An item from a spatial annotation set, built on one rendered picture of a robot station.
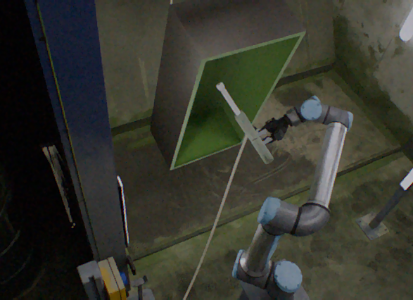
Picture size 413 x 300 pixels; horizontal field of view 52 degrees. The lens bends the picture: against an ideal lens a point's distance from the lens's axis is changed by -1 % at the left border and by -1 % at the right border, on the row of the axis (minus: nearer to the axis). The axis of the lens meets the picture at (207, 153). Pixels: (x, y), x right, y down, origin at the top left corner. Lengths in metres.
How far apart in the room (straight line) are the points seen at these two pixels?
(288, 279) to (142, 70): 2.14
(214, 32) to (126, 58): 1.58
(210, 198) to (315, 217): 1.75
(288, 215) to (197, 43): 0.88
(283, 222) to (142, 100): 2.22
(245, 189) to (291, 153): 0.58
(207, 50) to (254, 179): 1.74
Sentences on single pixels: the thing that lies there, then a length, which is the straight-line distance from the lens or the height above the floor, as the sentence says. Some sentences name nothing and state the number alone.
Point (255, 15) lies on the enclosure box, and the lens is 2.21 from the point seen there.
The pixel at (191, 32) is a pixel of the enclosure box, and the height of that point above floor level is 1.67.
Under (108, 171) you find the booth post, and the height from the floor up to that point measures 1.43.
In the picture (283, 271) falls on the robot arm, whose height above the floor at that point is 0.91.
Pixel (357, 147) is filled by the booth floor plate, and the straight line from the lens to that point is 4.04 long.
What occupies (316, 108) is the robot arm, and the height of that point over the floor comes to 1.54.
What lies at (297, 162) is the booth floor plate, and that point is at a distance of 3.72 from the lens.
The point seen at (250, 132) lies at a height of 1.33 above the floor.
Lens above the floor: 2.88
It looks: 52 degrees down
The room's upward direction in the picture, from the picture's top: 9 degrees clockwise
